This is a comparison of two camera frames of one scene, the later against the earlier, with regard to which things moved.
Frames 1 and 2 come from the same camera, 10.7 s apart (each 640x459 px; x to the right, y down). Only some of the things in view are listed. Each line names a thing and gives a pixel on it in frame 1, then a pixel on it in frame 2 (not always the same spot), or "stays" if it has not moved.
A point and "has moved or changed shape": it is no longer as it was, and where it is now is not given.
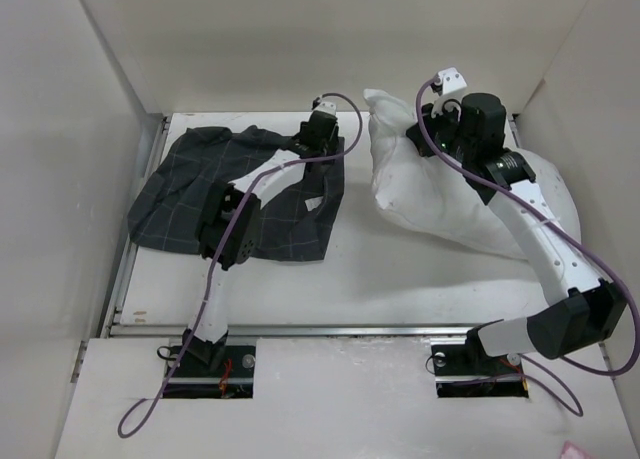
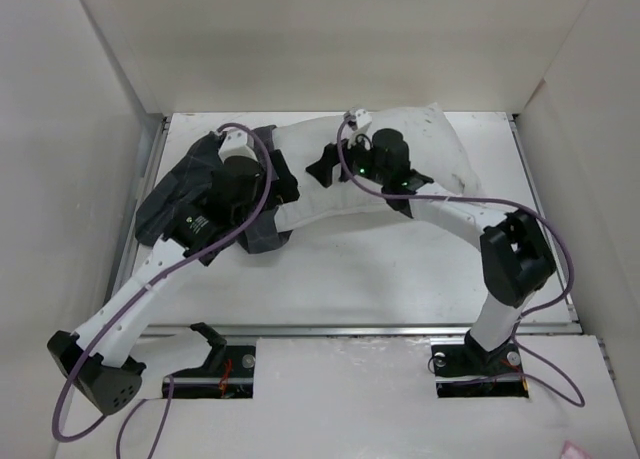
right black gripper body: x=443 y=124 → x=362 y=164
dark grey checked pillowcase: x=303 y=222 has moved or changed shape
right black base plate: x=467 y=371 stays
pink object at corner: x=572 y=451 stays
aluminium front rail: x=300 y=330 stays
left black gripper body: x=328 y=147 → x=239 y=218
